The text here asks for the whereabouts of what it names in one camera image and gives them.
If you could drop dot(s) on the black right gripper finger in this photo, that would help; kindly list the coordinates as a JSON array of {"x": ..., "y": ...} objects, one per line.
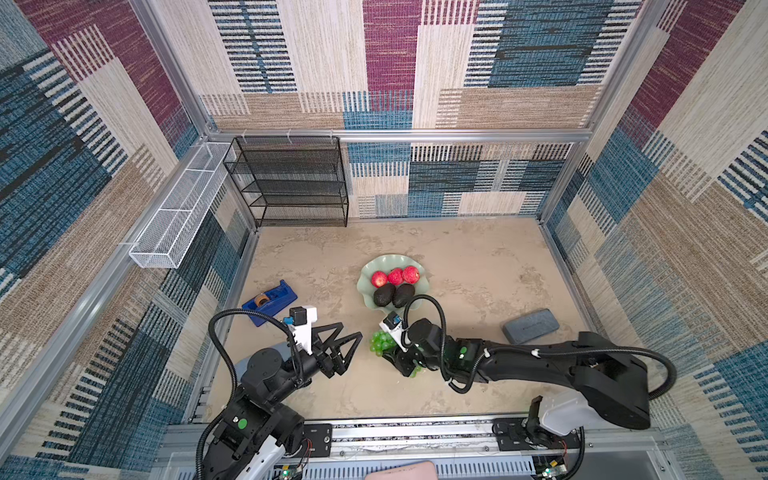
[
  {"x": 410, "y": 371},
  {"x": 396, "y": 357}
]

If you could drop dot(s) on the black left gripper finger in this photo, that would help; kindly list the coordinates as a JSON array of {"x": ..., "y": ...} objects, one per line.
[
  {"x": 342, "y": 351},
  {"x": 325, "y": 338}
]

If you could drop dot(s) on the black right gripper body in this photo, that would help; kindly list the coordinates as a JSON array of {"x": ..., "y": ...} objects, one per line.
[{"x": 432, "y": 362}]

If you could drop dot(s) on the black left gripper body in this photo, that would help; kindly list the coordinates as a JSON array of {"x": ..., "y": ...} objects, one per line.
[{"x": 309, "y": 366}]

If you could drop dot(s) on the green fake grape bunch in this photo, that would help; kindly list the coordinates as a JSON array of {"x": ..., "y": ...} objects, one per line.
[{"x": 381, "y": 342}]

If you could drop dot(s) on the dark fake avocado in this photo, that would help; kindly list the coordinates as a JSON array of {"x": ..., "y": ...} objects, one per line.
[
  {"x": 384, "y": 295},
  {"x": 403, "y": 294}
]

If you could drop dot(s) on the red fake apple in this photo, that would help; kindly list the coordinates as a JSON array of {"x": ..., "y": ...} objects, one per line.
[
  {"x": 395, "y": 277},
  {"x": 379, "y": 279},
  {"x": 411, "y": 275}
]

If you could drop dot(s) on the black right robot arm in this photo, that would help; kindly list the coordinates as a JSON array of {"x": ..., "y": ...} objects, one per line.
[{"x": 609, "y": 383}]

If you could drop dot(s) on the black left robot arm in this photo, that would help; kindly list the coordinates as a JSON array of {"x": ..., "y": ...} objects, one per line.
[{"x": 255, "y": 429}]

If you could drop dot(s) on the green scalloped fruit bowl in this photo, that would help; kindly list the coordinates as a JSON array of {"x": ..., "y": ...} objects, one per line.
[{"x": 386, "y": 263}]

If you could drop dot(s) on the blue tape dispenser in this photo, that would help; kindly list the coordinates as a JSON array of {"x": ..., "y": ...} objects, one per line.
[{"x": 271, "y": 302}]

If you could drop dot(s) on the grey sponge block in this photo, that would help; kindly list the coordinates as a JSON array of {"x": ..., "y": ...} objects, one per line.
[{"x": 530, "y": 326}]

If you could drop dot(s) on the black mesh shelf rack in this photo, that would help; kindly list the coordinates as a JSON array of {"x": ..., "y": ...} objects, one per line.
[{"x": 290, "y": 181}]

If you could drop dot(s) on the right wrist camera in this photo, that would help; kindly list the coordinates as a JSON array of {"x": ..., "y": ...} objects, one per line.
[{"x": 392, "y": 326}]

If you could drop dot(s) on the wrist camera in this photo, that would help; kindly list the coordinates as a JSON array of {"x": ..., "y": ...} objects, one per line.
[
  {"x": 300, "y": 321},
  {"x": 392, "y": 326}
]

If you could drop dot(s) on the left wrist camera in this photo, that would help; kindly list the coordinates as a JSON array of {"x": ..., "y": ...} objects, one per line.
[{"x": 300, "y": 321}]

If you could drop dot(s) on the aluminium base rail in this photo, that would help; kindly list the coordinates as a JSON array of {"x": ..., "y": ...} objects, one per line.
[{"x": 464, "y": 447}]

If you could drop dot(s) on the white mesh wall basket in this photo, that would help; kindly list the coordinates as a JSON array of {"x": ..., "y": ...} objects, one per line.
[{"x": 166, "y": 239}]

